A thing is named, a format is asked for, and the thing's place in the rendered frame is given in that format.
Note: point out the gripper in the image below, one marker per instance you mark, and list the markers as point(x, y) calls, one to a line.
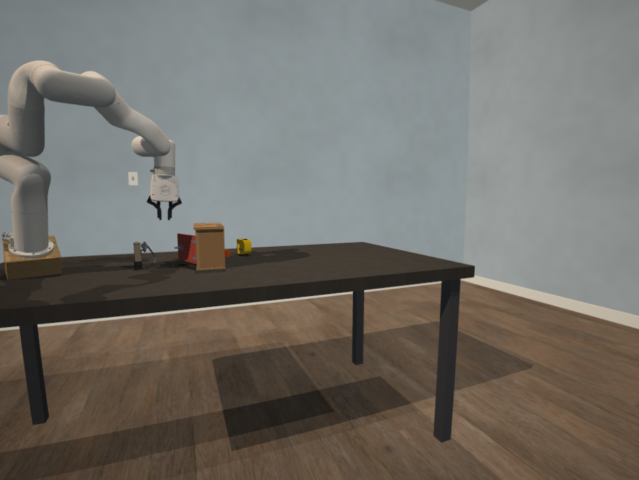
point(164, 187)

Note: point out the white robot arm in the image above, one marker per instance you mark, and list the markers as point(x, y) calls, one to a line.
point(22, 134)

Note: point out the tan wooden cabinet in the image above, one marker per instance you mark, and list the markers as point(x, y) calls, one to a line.
point(210, 246)

